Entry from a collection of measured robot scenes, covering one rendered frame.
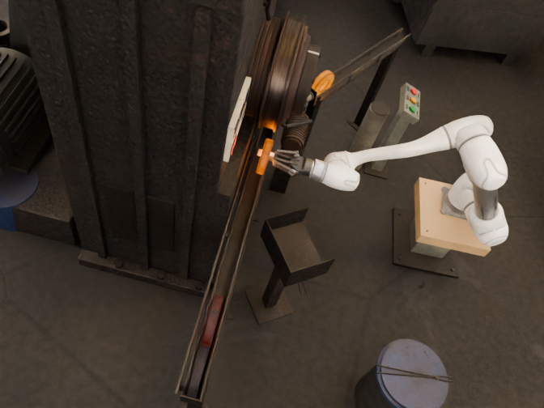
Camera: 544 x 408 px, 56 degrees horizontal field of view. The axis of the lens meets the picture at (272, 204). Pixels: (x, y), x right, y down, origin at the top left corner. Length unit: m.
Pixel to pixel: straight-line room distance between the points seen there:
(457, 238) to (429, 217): 0.18
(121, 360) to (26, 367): 0.41
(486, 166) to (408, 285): 1.15
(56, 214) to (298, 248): 1.21
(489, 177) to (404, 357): 0.85
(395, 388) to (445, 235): 0.87
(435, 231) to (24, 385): 2.09
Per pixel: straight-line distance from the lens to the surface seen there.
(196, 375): 1.82
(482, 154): 2.12
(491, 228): 2.62
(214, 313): 1.86
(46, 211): 2.72
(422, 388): 2.36
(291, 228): 2.26
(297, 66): 1.92
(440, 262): 3.19
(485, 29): 4.46
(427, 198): 2.86
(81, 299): 2.74
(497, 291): 3.31
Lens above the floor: 2.49
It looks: 55 degrees down
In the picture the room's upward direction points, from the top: 18 degrees clockwise
